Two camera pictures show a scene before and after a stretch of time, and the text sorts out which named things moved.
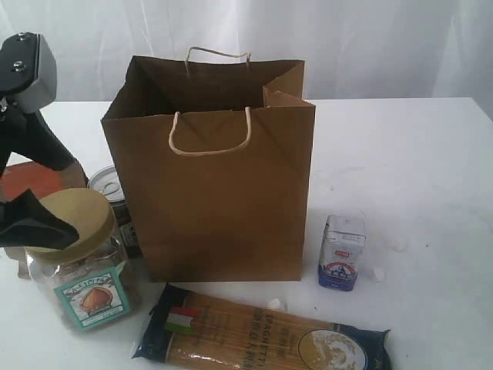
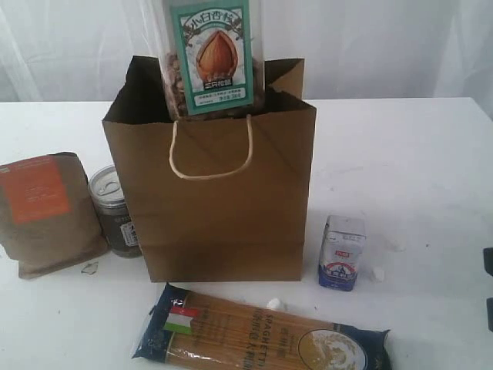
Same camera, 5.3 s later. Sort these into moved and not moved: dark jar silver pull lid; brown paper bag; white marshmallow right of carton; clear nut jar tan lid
Moved: clear nut jar tan lid
Not moved: brown paper bag; dark jar silver pull lid; white marshmallow right of carton
